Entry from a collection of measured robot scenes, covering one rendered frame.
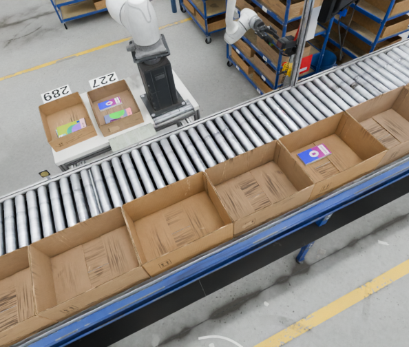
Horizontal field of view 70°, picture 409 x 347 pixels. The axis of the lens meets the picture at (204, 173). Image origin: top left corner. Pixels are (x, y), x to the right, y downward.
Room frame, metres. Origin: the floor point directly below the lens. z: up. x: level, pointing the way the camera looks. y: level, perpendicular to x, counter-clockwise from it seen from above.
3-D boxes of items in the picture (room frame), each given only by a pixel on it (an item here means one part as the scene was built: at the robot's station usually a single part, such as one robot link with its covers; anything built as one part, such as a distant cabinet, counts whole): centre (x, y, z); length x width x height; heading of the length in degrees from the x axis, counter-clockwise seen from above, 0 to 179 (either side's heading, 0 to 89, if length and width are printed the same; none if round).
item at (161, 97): (1.63, 0.22, 0.91); 0.26 x 0.26 x 0.33; 20
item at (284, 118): (1.29, -0.58, 0.72); 0.52 x 0.05 x 0.05; 18
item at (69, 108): (1.51, 0.86, 0.80); 0.38 x 0.28 x 0.10; 21
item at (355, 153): (0.81, -0.60, 0.96); 0.39 x 0.29 x 0.17; 108
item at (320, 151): (0.88, -0.58, 0.89); 0.16 x 0.07 x 0.02; 108
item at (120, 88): (1.58, 0.54, 0.80); 0.38 x 0.28 x 0.10; 19
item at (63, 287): (0.44, 0.52, 0.96); 0.39 x 0.29 x 0.17; 108
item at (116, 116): (1.48, 0.51, 0.78); 0.19 x 0.14 x 0.02; 105
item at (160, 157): (1.02, 0.22, 0.72); 0.52 x 0.05 x 0.05; 18
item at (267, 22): (2.34, -0.85, 0.79); 0.40 x 0.30 x 0.10; 19
